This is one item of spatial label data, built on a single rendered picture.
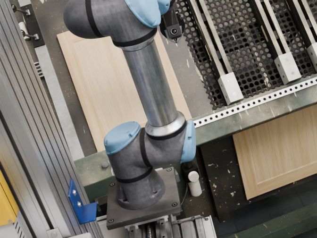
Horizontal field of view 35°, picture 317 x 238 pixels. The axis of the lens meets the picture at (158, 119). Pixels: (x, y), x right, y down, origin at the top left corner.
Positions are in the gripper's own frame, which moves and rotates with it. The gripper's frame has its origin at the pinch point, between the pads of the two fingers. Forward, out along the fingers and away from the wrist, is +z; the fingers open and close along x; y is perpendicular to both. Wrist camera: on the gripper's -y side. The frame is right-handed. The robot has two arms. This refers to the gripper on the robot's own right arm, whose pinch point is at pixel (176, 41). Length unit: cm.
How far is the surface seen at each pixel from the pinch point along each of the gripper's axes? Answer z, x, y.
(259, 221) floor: 140, -21, -17
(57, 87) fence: 25, 54, 17
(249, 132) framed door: 79, -24, 4
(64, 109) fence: 30, 54, 8
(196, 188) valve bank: 60, 8, -28
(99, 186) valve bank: 48, 47, -23
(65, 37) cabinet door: 18, 47, 39
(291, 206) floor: 142, -41, -12
